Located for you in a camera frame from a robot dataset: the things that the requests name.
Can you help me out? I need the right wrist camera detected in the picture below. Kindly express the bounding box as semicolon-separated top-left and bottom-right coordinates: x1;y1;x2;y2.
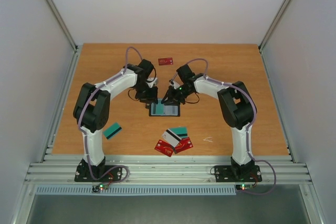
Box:
169;77;180;89

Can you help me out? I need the white card with black stripe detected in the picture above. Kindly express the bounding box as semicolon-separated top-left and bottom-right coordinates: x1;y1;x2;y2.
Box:
162;129;182;147

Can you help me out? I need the aluminium front rail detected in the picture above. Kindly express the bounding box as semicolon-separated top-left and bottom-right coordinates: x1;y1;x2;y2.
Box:
25;154;312;185

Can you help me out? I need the left controller board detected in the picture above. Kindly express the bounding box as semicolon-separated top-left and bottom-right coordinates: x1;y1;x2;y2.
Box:
92;184;109;193

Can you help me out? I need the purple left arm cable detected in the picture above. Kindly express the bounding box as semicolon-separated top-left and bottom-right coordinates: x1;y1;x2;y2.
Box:
78;47;144;180

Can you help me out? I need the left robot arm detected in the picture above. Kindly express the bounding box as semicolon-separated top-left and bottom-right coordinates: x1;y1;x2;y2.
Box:
73;59;158;181

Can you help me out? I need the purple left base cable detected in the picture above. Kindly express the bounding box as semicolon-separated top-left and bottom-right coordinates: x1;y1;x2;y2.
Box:
90;165;130;184

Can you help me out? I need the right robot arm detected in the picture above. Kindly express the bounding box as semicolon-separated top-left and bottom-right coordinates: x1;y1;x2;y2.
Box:
162;64;257;182

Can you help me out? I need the black leather card holder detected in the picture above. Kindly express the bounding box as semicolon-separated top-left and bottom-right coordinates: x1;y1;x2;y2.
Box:
145;104;181;117

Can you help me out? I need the white slotted cable duct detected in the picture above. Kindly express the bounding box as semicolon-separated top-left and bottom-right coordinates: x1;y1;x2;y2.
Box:
35;185;236;196

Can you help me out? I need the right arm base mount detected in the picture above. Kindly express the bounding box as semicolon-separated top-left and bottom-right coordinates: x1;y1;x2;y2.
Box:
213;157;262;183

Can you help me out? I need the aluminium post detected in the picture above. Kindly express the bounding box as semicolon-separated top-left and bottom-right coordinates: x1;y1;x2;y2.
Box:
45;0;78;52
258;0;292;53

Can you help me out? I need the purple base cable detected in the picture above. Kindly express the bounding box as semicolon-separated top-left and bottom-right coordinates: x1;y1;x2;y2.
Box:
241;158;277;196
90;165;130;184

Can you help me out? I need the left rear aluminium post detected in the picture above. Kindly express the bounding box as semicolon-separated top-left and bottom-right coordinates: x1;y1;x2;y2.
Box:
45;0;78;52

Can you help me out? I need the right rear aluminium post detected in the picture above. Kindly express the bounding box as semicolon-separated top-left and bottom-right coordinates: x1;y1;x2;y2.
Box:
258;0;292;53

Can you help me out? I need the dark red card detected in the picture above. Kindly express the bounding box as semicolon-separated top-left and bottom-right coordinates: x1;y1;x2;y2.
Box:
154;140;174;157

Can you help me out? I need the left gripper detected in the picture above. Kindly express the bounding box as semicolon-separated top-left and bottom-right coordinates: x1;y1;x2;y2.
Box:
134;82;159;104

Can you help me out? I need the lone red card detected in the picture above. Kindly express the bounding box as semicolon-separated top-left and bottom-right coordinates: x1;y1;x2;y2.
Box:
158;57;173;66

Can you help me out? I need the teal card with black stripe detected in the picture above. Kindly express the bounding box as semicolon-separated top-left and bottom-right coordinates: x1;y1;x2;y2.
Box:
150;99;165;116

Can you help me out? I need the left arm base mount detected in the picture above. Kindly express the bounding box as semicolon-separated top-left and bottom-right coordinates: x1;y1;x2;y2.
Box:
74;158;123;183

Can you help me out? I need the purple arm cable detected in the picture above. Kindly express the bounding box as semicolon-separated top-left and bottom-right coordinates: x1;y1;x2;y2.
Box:
170;58;258;162
78;47;144;180

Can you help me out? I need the controller board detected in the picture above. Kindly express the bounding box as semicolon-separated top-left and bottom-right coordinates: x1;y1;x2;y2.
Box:
236;184;255;191
92;184;109;193

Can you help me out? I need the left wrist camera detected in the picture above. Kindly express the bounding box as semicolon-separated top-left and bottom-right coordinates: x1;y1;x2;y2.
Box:
146;77;158;88

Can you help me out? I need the large teal card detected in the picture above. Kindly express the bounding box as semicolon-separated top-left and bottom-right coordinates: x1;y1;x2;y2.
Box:
170;127;188;138

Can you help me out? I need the red card in pile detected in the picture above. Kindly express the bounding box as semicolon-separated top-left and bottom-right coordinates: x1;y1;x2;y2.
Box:
174;137;193;154

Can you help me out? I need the right controller board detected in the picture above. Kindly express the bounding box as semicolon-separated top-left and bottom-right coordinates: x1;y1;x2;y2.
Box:
236;184;255;191

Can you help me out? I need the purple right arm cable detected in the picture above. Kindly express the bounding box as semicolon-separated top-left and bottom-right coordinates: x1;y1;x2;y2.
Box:
170;58;258;162

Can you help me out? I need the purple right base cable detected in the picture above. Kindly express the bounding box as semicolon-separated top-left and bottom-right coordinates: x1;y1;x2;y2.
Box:
241;158;277;196

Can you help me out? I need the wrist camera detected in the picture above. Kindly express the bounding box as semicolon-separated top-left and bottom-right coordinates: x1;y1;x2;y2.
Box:
146;77;158;88
169;77;180;89

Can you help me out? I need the teal card far left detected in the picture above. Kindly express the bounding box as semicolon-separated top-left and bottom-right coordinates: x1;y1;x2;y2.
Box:
103;122;122;140

